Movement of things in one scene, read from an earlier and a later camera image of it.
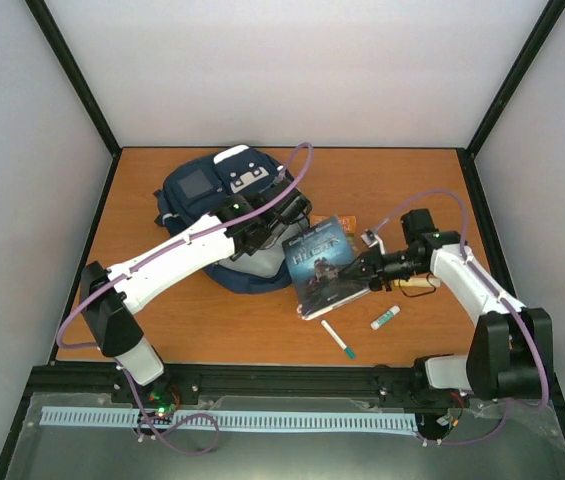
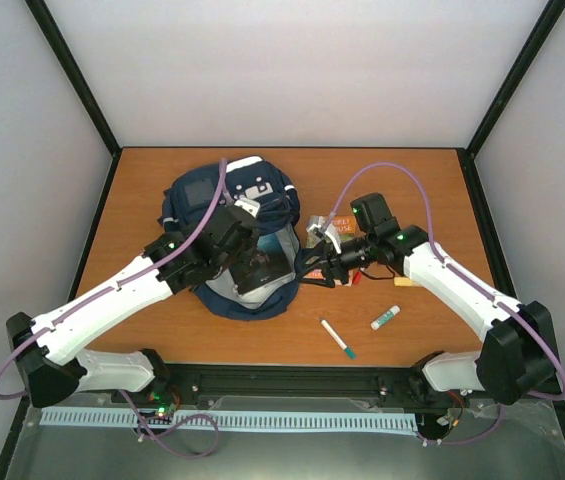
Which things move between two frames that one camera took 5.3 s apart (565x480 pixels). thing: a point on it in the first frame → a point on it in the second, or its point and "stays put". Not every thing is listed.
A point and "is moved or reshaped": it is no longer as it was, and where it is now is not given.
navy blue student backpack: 197,185 is moved or reshaped
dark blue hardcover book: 317,259 → 267,262
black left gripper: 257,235 → 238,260
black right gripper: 377,279 → 330,265
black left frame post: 77,81 stays put
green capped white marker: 338,339 stays put
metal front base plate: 530,449 stays put
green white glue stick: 391,312 stays put
